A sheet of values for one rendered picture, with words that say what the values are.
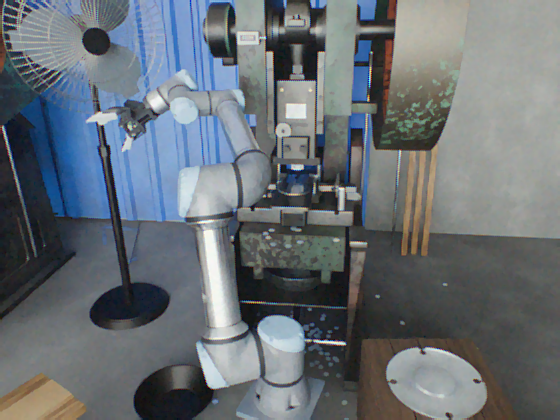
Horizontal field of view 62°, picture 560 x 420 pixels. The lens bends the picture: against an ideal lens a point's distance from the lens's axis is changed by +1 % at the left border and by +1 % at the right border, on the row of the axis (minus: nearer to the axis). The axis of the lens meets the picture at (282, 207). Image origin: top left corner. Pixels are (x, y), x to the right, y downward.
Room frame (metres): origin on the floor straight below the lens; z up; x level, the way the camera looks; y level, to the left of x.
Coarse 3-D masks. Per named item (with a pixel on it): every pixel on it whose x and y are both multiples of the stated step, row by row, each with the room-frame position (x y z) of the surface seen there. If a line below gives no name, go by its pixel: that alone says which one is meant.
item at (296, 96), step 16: (288, 80) 1.68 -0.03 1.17; (304, 80) 1.68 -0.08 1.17; (288, 96) 1.67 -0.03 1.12; (304, 96) 1.66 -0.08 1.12; (288, 112) 1.67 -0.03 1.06; (304, 112) 1.66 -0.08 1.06; (288, 128) 1.66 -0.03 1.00; (304, 128) 1.66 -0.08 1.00; (288, 144) 1.64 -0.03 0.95; (304, 144) 1.63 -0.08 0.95
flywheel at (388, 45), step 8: (392, 0) 1.99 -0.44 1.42; (392, 8) 2.00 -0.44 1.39; (392, 16) 2.00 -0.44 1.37; (384, 48) 2.03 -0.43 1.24; (392, 48) 1.72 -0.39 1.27; (384, 56) 2.00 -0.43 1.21; (392, 56) 1.97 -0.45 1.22; (384, 64) 1.98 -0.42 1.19; (384, 72) 1.96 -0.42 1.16; (384, 80) 1.94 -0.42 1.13; (384, 88) 1.91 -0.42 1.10; (384, 96) 1.87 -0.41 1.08; (384, 104) 1.84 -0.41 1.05; (384, 112) 1.81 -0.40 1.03
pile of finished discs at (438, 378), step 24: (408, 360) 1.18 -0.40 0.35; (432, 360) 1.18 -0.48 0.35; (456, 360) 1.18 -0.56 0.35; (408, 384) 1.08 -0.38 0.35; (432, 384) 1.08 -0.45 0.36; (456, 384) 1.08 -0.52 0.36; (480, 384) 1.08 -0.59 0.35; (432, 408) 0.99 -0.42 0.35; (456, 408) 0.99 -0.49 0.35; (480, 408) 0.99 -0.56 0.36
